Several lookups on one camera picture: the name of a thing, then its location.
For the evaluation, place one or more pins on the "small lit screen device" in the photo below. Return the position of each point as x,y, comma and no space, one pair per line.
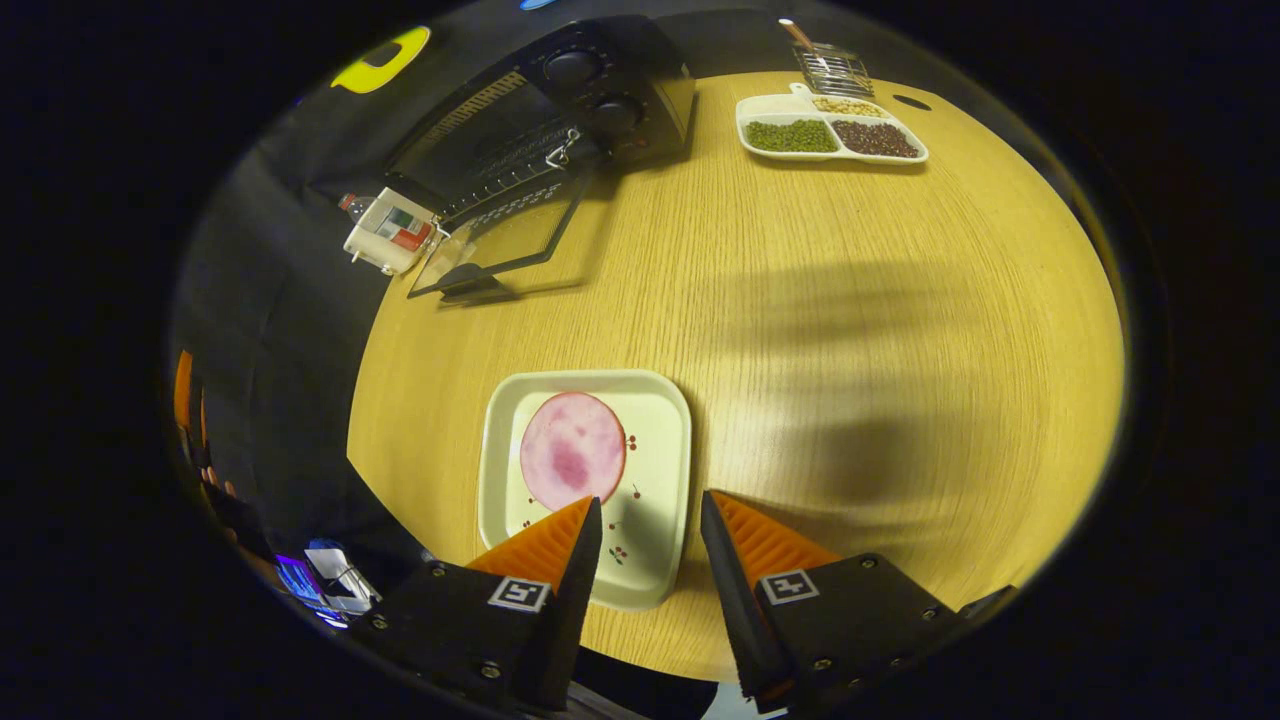
300,580

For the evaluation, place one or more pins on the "white divided dish with beans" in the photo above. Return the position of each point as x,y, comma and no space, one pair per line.
770,105

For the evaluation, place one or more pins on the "cream square plate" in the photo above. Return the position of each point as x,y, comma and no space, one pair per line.
655,450

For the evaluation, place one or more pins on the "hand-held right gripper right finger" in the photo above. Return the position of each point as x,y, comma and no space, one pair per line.
735,610

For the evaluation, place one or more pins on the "pink-tipped stick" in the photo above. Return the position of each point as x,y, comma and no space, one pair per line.
795,33

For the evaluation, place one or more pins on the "pink ham slice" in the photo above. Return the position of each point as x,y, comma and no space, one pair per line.
570,450

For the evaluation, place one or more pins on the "white toaster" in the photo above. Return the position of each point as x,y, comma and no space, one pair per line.
375,250

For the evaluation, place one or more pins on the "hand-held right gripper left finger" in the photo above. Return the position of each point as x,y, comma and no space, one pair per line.
575,620

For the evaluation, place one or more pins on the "metal mesh holder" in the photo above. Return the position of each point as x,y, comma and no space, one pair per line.
835,72

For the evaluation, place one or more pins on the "black electric oven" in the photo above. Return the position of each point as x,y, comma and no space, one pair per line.
640,110

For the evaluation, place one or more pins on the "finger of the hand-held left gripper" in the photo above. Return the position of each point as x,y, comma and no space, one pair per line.
183,390

